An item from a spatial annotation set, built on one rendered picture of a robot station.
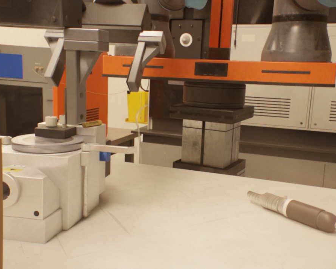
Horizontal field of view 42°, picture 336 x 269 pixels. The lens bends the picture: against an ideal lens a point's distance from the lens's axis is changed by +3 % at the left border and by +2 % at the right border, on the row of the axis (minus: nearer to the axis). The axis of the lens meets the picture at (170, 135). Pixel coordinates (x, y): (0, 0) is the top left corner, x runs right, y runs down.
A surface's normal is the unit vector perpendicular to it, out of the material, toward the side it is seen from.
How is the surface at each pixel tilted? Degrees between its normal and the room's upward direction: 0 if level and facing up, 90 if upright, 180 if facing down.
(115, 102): 90
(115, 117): 90
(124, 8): 50
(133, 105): 93
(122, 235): 0
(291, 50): 72
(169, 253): 0
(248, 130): 90
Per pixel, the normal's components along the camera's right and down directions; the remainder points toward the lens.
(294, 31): -0.36, -0.15
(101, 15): -0.15, -0.51
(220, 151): -0.46, 0.14
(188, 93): -0.88, 0.05
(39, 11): -0.23, 0.16
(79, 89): 0.97, 0.07
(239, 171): 0.89, 0.11
